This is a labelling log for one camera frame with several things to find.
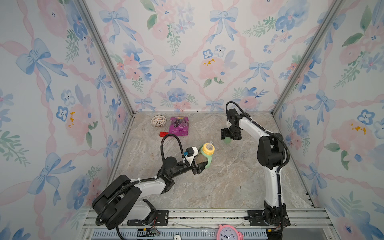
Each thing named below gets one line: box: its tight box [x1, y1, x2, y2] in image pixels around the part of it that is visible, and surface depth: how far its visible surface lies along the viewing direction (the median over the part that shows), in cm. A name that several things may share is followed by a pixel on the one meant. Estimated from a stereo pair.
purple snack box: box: [169, 116, 189, 136], surface depth 105 cm
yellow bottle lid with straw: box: [202, 141, 215, 156], surface depth 69 cm
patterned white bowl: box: [150, 114, 167, 128], surface depth 112 cm
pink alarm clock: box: [216, 224, 245, 240], surface depth 69 cm
